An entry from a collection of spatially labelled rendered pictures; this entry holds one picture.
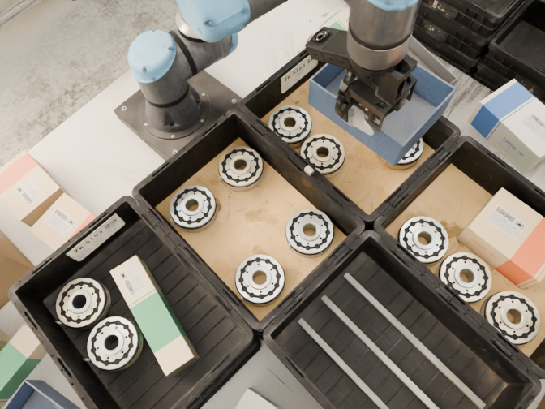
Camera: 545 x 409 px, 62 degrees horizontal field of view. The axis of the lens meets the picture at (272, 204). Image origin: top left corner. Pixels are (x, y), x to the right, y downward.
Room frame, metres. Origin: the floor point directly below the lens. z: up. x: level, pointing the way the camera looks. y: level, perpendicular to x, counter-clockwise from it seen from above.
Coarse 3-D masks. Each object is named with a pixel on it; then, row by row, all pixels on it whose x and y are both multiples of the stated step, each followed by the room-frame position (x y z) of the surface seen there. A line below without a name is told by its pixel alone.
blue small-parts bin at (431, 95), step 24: (336, 72) 0.53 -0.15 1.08; (312, 96) 0.47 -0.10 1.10; (336, 96) 0.49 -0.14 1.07; (432, 96) 0.45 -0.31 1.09; (336, 120) 0.43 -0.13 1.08; (384, 120) 0.42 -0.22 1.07; (408, 120) 0.42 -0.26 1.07; (432, 120) 0.39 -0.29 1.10; (384, 144) 0.35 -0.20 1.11; (408, 144) 0.34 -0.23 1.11
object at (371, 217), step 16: (288, 64) 0.69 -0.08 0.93; (272, 80) 0.65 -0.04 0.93; (256, 96) 0.61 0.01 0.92; (448, 128) 0.47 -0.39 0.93; (288, 144) 0.48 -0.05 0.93; (448, 144) 0.43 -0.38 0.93; (304, 160) 0.43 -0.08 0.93; (432, 160) 0.40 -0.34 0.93; (320, 176) 0.39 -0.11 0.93; (416, 176) 0.37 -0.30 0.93; (336, 192) 0.35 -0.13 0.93; (400, 192) 0.34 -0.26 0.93; (352, 208) 0.32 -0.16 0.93; (384, 208) 0.31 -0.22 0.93; (368, 224) 0.28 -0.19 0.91
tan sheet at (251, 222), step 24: (240, 144) 0.55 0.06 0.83; (216, 168) 0.49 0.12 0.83; (240, 168) 0.49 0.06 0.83; (264, 168) 0.48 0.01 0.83; (216, 192) 0.43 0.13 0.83; (240, 192) 0.42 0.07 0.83; (264, 192) 0.42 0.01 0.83; (288, 192) 0.41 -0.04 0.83; (168, 216) 0.39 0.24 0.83; (240, 216) 0.37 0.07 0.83; (264, 216) 0.36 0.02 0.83; (288, 216) 0.35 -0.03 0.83; (192, 240) 0.32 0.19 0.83; (216, 240) 0.32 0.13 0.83; (240, 240) 0.31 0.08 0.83; (264, 240) 0.30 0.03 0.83; (336, 240) 0.28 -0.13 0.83; (216, 264) 0.26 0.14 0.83; (240, 264) 0.26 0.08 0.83; (288, 264) 0.24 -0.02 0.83; (312, 264) 0.24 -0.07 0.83; (288, 288) 0.19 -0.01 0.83; (264, 312) 0.15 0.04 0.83
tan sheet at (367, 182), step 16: (304, 96) 0.66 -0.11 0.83; (272, 112) 0.63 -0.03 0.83; (320, 128) 0.57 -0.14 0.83; (336, 128) 0.56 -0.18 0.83; (352, 144) 0.51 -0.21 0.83; (352, 160) 0.47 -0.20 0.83; (368, 160) 0.47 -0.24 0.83; (336, 176) 0.43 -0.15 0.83; (352, 176) 0.43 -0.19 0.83; (368, 176) 0.42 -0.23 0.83; (384, 176) 0.42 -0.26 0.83; (400, 176) 0.41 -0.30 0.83; (352, 192) 0.39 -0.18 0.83; (368, 192) 0.38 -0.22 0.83; (384, 192) 0.38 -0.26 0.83; (368, 208) 0.35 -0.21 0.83
